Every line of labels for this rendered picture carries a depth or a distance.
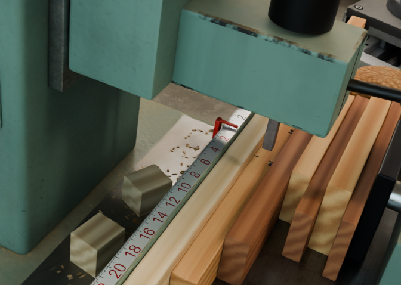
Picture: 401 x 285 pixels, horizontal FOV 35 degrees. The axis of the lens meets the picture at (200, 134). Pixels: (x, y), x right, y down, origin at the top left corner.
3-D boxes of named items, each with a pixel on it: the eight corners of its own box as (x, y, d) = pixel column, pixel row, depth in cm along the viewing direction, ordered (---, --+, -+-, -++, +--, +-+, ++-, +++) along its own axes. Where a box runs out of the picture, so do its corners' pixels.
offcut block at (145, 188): (138, 217, 69) (141, 193, 67) (121, 198, 71) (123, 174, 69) (169, 204, 72) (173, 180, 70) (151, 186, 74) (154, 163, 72)
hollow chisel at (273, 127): (271, 151, 57) (283, 104, 54) (261, 148, 57) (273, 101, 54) (274, 146, 57) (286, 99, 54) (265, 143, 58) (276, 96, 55)
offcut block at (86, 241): (95, 278, 62) (96, 250, 59) (69, 260, 63) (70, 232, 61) (123, 256, 64) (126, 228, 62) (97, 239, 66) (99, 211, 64)
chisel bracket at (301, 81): (320, 156, 51) (349, 63, 46) (164, 97, 55) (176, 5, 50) (344, 114, 57) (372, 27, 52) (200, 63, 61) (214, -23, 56)
